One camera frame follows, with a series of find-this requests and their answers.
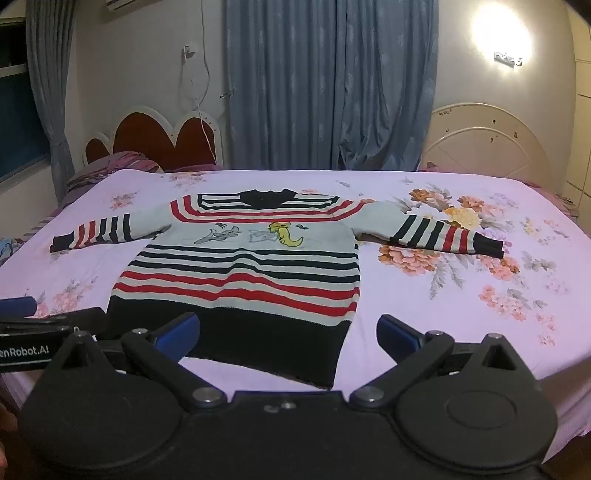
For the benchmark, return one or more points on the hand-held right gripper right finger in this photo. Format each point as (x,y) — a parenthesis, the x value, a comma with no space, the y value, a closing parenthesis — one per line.
(398,336)

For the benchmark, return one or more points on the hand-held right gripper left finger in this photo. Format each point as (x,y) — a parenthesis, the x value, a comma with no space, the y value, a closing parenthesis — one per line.
(178,330)

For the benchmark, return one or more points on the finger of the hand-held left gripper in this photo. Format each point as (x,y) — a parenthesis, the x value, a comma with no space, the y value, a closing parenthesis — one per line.
(18,307)

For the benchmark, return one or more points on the striped knit sweater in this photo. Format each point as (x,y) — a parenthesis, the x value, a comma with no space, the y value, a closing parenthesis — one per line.
(240,281)

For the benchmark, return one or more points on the pink floral bed sheet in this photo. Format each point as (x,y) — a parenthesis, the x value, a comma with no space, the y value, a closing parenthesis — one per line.
(461,323)

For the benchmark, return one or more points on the pink striped pillow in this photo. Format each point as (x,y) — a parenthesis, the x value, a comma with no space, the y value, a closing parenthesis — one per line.
(115,167)

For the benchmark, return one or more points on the white and brown headboard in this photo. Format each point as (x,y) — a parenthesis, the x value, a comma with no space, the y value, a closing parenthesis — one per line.
(157,138)

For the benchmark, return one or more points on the window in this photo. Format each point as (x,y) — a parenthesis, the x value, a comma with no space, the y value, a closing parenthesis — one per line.
(18,106)

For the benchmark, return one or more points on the cream round headboard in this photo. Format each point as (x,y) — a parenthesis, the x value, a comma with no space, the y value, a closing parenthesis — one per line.
(489,147)

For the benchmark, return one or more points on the narrow blue curtain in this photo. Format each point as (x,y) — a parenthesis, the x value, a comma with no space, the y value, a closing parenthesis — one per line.
(48,92)

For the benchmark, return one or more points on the wide blue curtain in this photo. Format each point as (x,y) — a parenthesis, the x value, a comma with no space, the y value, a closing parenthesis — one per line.
(332,83)

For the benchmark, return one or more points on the white wardrobe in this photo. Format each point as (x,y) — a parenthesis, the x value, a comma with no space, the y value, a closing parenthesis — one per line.
(579,106)

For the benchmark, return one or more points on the white air conditioner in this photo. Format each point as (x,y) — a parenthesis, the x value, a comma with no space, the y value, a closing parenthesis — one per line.
(121,3)

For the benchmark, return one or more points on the wall lamp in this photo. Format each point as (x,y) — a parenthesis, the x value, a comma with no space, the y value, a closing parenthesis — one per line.
(505,32)

